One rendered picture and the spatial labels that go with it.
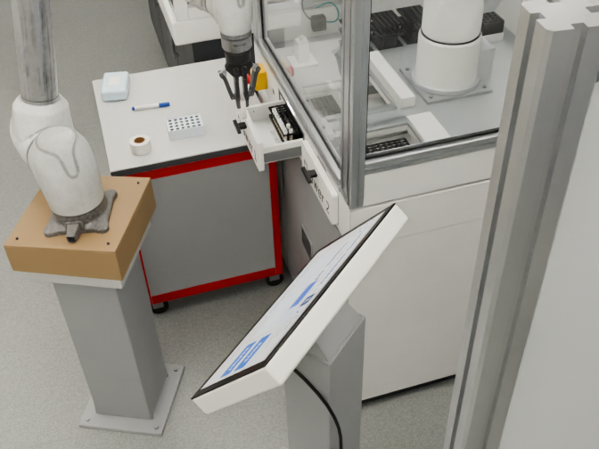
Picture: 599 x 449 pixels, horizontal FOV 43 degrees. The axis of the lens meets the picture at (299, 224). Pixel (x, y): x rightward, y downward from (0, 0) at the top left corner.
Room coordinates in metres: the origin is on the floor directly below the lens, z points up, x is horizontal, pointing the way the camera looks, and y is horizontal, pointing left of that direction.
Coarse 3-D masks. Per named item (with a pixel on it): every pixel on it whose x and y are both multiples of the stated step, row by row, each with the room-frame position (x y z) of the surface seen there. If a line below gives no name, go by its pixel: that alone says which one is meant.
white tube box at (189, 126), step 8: (168, 120) 2.25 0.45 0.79; (176, 120) 2.24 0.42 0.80; (184, 120) 2.24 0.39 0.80; (192, 120) 2.25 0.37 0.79; (200, 120) 2.24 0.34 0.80; (168, 128) 2.19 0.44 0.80; (176, 128) 2.20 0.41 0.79; (184, 128) 2.19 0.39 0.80; (192, 128) 2.19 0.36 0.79; (200, 128) 2.20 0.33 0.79; (168, 136) 2.19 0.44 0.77; (176, 136) 2.18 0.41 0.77; (184, 136) 2.18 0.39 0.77; (192, 136) 2.19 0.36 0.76
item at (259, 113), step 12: (252, 108) 2.16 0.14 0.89; (264, 108) 2.17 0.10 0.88; (252, 120) 2.16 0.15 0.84; (264, 120) 2.16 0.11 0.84; (264, 132) 2.09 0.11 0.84; (276, 132) 2.09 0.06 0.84; (264, 144) 2.02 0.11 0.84; (276, 144) 1.93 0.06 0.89; (288, 144) 1.94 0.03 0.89; (300, 144) 1.95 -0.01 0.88; (264, 156) 1.92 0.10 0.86; (276, 156) 1.93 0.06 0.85; (288, 156) 1.94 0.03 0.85
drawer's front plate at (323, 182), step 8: (304, 144) 1.88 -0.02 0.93; (304, 152) 1.88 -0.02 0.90; (312, 152) 1.84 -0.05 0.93; (312, 160) 1.80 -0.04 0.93; (312, 168) 1.80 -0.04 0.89; (320, 168) 1.76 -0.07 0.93; (320, 176) 1.73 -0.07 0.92; (312, 184) 1.81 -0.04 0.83; (320, 184) 1.73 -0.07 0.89; (328, 184) 1.68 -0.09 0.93; (328, 192) 1.66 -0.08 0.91; (336, 192) 1.64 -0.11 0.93; (320, 200) 1.73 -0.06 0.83; (328, 200) 1.66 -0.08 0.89; (336, 200) 1.63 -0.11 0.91; (328, 208) 1.66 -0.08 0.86; (336, 208) 1.63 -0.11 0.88; (328, 216) 1.66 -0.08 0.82; (336, 216) 1.63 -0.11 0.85
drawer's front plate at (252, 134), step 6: (246, 120) 2.03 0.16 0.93; (252, 126) 1.99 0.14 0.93; (246, 132) 2.04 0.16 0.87; (252, 132) 1.96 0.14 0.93; (252, 138) 1.95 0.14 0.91; (258, 138) 1.92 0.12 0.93; (252, 144) 1.96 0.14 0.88; (258, 144) 1.90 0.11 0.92; (252, 150) 1.97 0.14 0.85; (258, 150) 1.90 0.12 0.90; (252, 156) 1.97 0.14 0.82; (258, 156) 1.90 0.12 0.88; (258, 162) 1.90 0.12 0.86; (258, 168) 1.90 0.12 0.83; (264, 168) 1.90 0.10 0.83
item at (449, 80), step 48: (384, 0) 1.58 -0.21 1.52; (432, 0) 1.62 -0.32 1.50; (480, 0) 1.65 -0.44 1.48; (528, 0) 1.69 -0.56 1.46; (384, 48) 1.59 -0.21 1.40; (432, 48) 1.62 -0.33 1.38; (480, 48) 1.66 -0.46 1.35; (384, 96) 1.59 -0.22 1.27; (432, 96) 1.62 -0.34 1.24; (480, 96) 1.66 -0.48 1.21; (384, 144) 1.59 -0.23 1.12
